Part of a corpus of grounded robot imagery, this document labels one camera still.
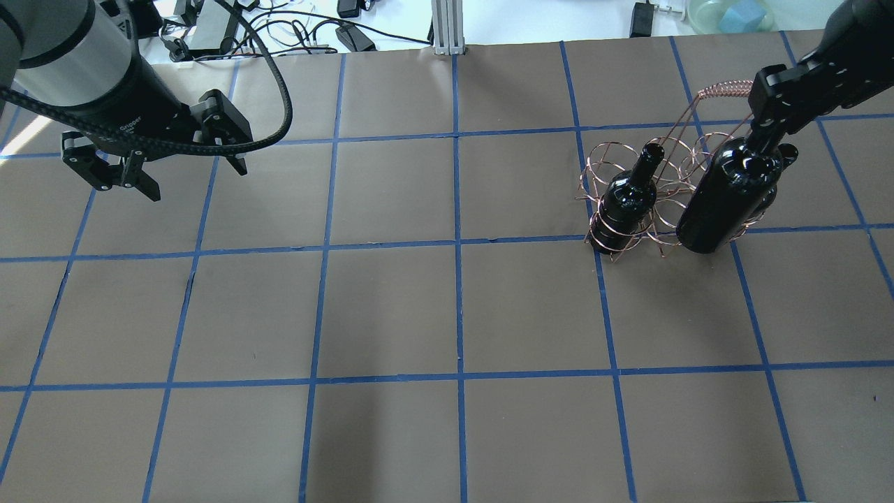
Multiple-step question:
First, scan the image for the basket wine bottle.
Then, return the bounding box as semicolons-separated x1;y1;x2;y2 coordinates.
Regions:
756;143;800;216
589;141;665;254

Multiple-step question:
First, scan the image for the aluminium frame post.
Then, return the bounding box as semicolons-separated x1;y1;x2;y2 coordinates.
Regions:
431;0;467;55

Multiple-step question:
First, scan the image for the brown paper mat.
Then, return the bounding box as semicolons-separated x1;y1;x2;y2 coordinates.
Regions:
2;31;892;502

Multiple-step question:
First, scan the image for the far basket wine bottle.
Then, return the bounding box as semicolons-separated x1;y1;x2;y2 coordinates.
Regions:
589;141;665;254

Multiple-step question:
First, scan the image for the black power adapter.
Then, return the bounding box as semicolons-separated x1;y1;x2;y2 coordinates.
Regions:
629;1;655;38

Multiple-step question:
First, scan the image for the green glass plate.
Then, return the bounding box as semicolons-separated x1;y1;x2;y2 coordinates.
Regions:
686;1;774;34

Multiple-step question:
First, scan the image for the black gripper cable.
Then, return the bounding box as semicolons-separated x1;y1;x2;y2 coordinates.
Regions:
0;0;293;156

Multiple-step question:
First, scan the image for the dark wine bottle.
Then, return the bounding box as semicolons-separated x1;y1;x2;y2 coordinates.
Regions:
676;137;785;254

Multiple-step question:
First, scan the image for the near basket wine bottle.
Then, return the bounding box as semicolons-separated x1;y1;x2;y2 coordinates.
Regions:
756;143;800;216

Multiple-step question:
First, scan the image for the blue foam cube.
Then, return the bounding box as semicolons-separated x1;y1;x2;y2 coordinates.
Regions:
717;1;769;33

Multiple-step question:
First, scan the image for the copper wire wine basket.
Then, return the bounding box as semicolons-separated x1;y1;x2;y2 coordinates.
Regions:
577;80;754;261

